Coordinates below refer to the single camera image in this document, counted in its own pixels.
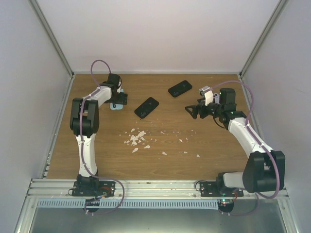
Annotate white debris pieces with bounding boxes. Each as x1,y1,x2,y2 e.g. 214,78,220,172
119,118,203,158

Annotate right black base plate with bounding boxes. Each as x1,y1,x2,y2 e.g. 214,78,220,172
194,180,244,198

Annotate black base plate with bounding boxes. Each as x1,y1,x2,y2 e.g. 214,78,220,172
68,175,116,198
194,180,244,198

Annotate black cased phone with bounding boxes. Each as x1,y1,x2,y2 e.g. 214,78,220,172
134,97,159,119
168,80,192,98

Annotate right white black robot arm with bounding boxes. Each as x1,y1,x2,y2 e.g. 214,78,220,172
185,86,285,199

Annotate aluminium front rail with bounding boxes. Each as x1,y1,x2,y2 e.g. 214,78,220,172
27,178,289,198

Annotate light blue phone case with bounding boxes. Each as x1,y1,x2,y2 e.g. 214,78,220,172
110,89,124,110

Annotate black cased phone rear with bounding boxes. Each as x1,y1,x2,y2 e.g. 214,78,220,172
168,80,192,98

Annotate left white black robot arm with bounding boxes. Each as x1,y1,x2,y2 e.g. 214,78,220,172
69,73,127,178

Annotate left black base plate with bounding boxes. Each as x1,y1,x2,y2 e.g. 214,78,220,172
68,175,116,198

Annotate grey slotted cable duct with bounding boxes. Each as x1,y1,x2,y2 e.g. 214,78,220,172
37,199,218,210

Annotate black cased phone centre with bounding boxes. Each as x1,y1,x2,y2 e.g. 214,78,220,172
134,97,159,119

